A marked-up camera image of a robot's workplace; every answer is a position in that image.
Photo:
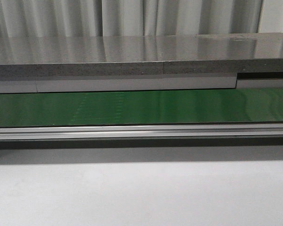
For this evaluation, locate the green conveyor belt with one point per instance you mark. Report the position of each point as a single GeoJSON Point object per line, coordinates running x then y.
{"type": "Point", "coordinates": [141, 107]}

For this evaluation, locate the grey stone slab edge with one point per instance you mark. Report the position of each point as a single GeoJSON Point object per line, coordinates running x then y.
{"type": "Point", "coordinates": [31, 71]}

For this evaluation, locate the white curtain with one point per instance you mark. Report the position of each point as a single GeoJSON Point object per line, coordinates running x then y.
{"type": "Point", "coordinates": [68, 18]}

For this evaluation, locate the front aluminium conveyor rail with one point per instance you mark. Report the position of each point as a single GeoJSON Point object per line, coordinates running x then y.
{"type": "Point", "coordinates": [141, 131]}

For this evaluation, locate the rear grey conveyor rail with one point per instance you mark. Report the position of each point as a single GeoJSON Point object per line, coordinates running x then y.
{"type": "Point", "coordinates": [142, 82]}

